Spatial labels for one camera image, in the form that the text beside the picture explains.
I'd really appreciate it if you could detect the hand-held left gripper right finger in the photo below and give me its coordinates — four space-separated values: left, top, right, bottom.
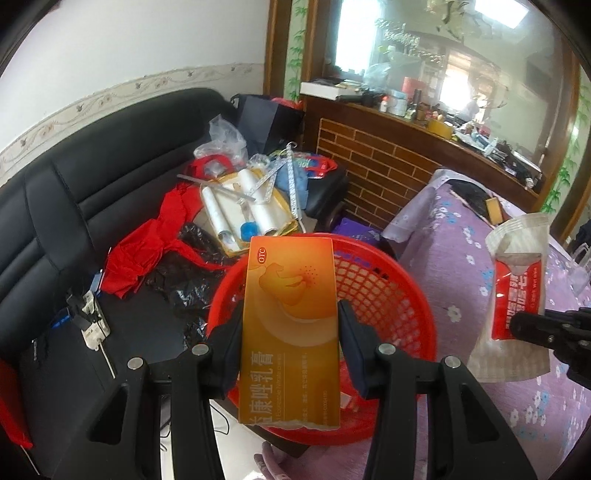
338 300 539 480

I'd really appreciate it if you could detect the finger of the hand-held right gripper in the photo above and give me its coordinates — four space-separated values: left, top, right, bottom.
508 307 591 384

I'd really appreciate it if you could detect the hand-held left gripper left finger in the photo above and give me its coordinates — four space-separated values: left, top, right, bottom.
69 318 245 480

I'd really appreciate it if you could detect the red white wipes packet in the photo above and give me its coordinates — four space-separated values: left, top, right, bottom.
468 212 552 384

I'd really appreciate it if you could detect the red plastic basket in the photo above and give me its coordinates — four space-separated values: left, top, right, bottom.
205 233 438 446

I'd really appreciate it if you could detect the orange medicine box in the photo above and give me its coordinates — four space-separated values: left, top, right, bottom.
239 234 341 431

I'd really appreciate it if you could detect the black plastic bag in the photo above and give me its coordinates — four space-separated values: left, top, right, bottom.
143 222 241 324

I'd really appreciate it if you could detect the purple floral tablecloth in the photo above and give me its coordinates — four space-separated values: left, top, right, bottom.
383 168 591 480

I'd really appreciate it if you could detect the purple bag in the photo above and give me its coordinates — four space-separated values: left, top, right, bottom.
332 217 385 246

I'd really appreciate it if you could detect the red cloth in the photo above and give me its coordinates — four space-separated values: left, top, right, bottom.
100 182 232 301

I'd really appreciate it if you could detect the white power strip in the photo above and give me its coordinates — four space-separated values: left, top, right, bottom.
67 288 112 352

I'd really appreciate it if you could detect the black flat item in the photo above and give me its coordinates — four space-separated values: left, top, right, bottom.
445 180 492 220

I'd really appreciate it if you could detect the white plastic film roll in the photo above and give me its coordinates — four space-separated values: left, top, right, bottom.
237 168 259 206
252 194 279 236
202 186 242 247

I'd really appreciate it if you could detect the clear plastic hanger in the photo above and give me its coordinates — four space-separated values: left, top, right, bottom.
249 144 304 222

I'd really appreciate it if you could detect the metal ruler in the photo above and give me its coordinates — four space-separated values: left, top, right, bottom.
177 174 257 202

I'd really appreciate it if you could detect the blue cloth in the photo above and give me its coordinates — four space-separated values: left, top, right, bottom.
277 159 308 200

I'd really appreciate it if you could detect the red printed plastic bag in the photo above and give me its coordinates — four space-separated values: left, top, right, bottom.
295 154 339 179

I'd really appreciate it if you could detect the wooden counter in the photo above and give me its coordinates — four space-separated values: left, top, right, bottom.
300 95 543 232

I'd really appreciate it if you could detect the assorted clutter pile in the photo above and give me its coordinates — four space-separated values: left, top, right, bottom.
360 88 543 190

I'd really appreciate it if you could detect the clear plastic bag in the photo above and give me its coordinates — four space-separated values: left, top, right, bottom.
194 115 249 165

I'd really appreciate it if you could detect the black leather sofa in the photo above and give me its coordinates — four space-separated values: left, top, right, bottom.
0 88 352 462

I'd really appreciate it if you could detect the dark blue paper bag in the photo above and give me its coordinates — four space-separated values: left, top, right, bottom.
233 93 305 155

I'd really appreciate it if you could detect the white flat box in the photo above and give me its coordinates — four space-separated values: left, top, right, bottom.
300 79 358 100

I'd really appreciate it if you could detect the green bamboo wall decal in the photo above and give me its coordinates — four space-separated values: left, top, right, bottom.
286 0 308 103
540 65 581 232

